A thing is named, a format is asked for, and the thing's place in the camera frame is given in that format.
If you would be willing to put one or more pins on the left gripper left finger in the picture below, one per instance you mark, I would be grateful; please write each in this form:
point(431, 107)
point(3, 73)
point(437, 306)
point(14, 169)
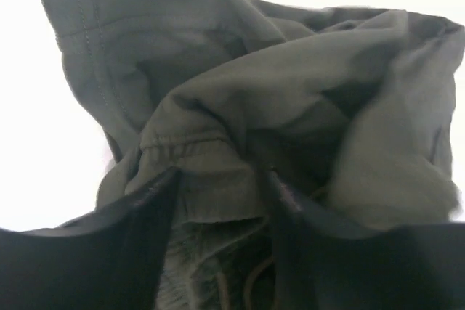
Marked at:
point(111, 258)

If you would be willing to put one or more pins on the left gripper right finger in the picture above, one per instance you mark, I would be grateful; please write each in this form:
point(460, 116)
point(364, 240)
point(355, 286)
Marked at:
point(324, 261)

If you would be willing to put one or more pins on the olive green shorts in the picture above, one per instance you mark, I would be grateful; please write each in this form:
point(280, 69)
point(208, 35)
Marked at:
point(351, 105)

